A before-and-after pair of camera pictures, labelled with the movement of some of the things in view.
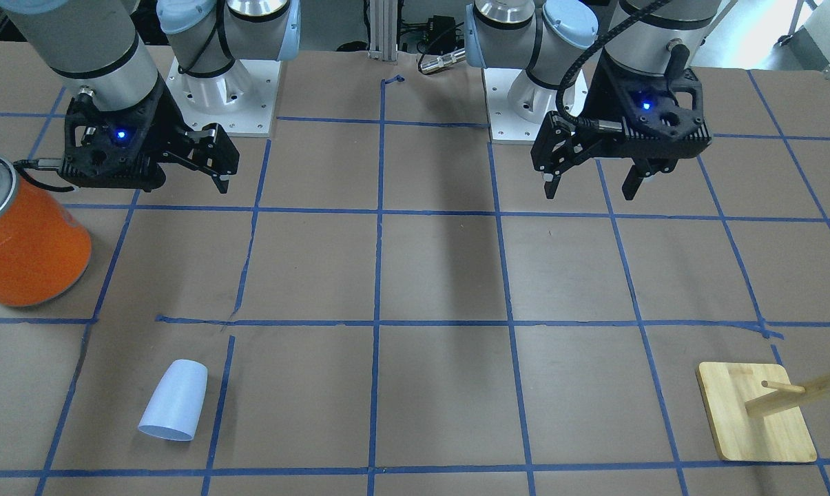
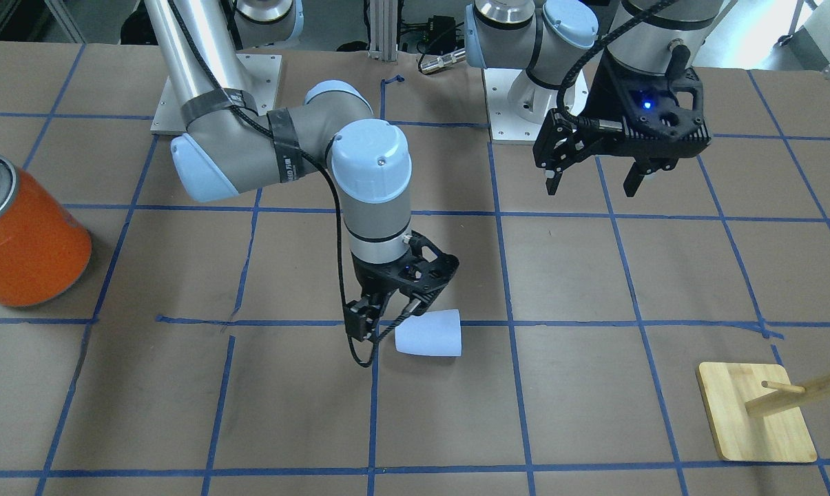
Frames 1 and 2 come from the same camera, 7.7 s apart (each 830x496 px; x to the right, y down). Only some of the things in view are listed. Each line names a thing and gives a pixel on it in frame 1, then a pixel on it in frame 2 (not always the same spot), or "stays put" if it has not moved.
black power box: (441, 34) stays put
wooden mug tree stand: (755, 410) stays put
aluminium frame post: (384, 25) stays put
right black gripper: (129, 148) to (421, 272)
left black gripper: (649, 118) stays put
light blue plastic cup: (174, 410) to (434, 333)
